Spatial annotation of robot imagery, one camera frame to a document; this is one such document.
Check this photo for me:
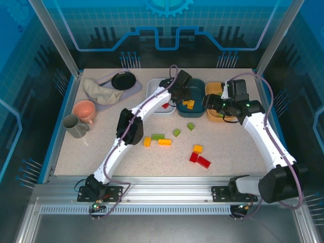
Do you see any teal rectangular container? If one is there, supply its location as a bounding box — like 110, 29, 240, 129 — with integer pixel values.
176, 77, 206, 119

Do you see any aluminium table side rail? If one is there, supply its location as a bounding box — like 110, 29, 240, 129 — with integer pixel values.
37, 72, 84, 183
253, 69, 299, 184

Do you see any beige crumpled cloth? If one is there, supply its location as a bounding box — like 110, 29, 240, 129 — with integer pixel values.
84, 78, 125, 106

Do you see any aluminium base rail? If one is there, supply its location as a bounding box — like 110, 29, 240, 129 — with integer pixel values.
47, 176, 303, 203

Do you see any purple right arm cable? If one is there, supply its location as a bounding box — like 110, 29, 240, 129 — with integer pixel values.
225, 72, 304, 210

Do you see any grey ceramic mug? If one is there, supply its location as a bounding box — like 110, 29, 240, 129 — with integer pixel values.
62, 114, 91, 139

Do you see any pale wooden utensil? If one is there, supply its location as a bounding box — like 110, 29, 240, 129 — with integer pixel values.
97, 73, 119, 86

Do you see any black round plate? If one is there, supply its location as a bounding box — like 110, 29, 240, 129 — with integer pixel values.
111, 71, 137, 91

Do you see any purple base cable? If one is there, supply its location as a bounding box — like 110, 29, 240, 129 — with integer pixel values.
229, 197, 265, 221
87, 182, 132, 221

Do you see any long red lego brick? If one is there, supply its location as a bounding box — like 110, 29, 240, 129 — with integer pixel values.
196, 156, 212, 169

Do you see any lavender plastic tray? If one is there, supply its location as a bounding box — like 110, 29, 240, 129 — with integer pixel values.
85, 68, 143, 112

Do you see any yellow rectangular container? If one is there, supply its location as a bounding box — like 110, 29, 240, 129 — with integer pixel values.
205, 82, 237, 123

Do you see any aluminium frame post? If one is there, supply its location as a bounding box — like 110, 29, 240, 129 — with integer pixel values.
28, 0, 83, 78
254, 0, 306, 79

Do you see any slotted grey cable duct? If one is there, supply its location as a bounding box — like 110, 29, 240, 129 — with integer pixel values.
40, 205, 232, 216

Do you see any white rectangular container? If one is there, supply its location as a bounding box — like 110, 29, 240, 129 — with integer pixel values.
147, 77, 177, 117

